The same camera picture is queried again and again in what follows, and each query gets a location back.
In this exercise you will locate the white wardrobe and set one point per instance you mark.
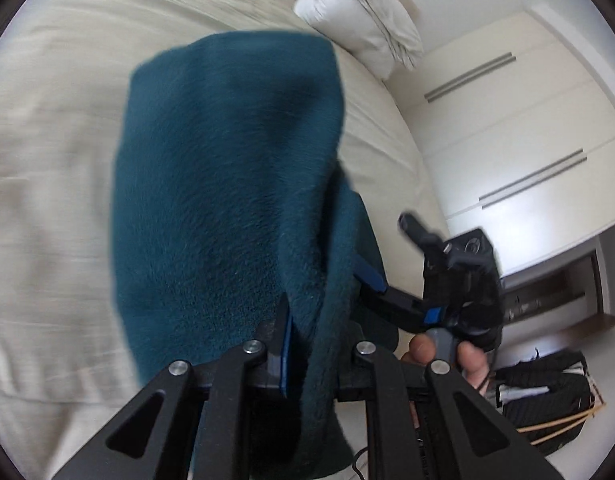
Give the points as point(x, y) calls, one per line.
point(518, 137)

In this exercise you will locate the dark teal knit sweater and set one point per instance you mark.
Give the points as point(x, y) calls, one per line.
point(228, 198)

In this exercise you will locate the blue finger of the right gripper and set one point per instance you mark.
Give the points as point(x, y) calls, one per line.
point(368, 276)

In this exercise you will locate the beige bed cover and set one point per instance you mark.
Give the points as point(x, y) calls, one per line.
point(65, 67)

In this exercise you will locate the white rolled duvet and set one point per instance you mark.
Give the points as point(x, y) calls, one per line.
point(379, 33)

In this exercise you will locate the black bag on floor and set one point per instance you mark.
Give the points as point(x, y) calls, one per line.
point(549, 399)

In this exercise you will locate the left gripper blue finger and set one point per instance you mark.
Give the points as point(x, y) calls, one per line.
point(276, 335)

